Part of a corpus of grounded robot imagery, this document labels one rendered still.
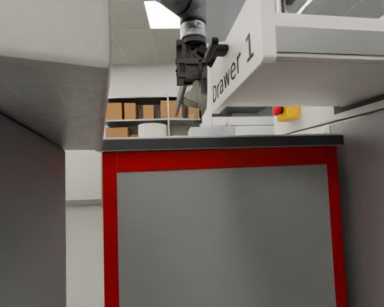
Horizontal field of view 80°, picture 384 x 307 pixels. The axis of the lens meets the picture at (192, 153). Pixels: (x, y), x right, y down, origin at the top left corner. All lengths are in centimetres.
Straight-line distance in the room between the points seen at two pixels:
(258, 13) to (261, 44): 4
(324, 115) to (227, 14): 95
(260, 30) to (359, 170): 45
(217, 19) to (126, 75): 377
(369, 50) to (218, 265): 48
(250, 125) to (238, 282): 90
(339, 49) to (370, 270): 50
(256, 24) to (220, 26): 112
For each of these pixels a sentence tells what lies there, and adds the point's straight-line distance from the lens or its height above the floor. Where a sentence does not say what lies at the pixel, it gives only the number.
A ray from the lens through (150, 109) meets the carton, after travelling 433.
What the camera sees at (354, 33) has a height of 87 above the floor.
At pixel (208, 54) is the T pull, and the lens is 46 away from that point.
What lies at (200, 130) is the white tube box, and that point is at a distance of 63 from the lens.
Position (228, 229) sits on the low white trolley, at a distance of 55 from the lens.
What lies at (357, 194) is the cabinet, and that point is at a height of 61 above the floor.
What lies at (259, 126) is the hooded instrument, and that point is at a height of 90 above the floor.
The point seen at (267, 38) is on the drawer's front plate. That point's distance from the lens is 33.
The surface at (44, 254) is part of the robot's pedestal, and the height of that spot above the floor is 64.
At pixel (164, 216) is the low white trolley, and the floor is 58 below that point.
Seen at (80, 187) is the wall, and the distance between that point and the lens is 504.
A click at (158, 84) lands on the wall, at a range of 491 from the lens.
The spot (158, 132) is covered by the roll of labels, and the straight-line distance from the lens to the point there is 56.
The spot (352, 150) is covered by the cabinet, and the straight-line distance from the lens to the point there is 68.
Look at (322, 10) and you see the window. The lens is 88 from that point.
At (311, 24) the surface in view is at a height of 88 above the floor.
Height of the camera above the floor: 69
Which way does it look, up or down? 3 degrees up
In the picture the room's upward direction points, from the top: 2 degrees counter-clockwise
